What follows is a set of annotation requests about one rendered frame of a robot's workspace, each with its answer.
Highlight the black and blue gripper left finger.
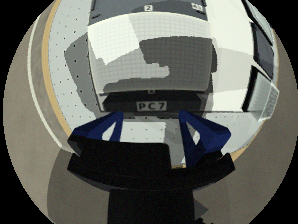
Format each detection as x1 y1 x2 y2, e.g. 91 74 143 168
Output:
71 112 124 142

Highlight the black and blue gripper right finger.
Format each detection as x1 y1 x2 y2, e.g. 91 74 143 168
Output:
178 110 231 167

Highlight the white perforated base plate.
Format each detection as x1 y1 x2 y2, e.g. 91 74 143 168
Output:
48 0 264 166

